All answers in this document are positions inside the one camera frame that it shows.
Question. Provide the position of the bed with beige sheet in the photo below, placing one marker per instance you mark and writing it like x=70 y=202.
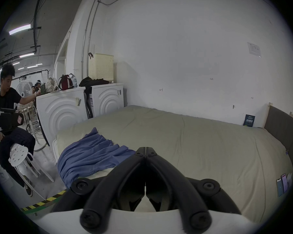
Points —
x=185 y=142

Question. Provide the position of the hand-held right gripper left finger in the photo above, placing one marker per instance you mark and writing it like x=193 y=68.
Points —
x=105 y=194

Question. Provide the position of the phone with blue screen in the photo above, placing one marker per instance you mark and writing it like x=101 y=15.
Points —
x=279 y=187

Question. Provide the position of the white plastic stool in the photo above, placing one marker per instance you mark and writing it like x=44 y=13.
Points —
x=18 y=155

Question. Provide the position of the dark blue card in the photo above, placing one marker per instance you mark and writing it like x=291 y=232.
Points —
x=249 y=120

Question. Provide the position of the small white washing machine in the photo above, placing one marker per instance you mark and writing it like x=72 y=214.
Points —
x=107 y=99

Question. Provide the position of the person's legs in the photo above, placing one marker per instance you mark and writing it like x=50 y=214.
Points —
x=17 y=136

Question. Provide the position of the phone with purple screen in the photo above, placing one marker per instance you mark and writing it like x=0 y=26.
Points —
x=285 y=183

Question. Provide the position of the white standing fan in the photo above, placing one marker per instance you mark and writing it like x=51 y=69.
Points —
x=24 y=88

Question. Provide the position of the group of people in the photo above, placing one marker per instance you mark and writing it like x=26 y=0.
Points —
x=36 y=85

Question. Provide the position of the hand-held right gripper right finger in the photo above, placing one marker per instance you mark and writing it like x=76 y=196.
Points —
x=185 y=194

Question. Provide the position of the blue garment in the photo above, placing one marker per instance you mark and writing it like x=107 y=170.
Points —
x=92 y=155

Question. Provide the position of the large white washing machine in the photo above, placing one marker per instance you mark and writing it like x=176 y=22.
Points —
x=61 y=111

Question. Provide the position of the dark padded headboard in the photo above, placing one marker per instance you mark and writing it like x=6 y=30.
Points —
x=285 y=125

